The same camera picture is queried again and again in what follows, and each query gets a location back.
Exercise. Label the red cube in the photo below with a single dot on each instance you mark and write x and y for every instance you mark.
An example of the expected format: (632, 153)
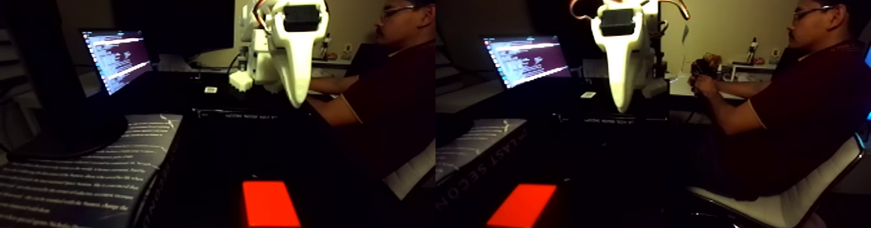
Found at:
(271, 203)

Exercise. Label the person's hand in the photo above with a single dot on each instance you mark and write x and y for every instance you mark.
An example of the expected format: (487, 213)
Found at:
(704, 86)

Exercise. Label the black box with small print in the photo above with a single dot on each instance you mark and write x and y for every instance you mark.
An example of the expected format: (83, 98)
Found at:
(235, 114)

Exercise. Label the black wide monitor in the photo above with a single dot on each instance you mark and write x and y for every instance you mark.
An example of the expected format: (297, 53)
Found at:
(190, 18)

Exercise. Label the small white sticker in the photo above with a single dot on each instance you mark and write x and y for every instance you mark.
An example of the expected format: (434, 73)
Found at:
(210, 90)

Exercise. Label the open laptop with lit screen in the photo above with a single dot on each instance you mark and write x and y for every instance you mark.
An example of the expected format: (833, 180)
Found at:
(117, 58)

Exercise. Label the black monitor with round base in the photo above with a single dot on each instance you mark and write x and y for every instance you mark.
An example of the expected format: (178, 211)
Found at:
(41, 66)

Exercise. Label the dark box with white text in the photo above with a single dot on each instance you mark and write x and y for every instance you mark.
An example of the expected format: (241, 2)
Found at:
(81, 182)

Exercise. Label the small figurine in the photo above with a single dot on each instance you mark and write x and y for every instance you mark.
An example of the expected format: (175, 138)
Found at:
(752, 51)

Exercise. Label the person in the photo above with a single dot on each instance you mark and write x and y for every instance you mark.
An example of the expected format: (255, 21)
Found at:
(810, 107)

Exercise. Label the white office chair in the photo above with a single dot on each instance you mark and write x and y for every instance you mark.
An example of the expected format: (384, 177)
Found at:
(803, 199)

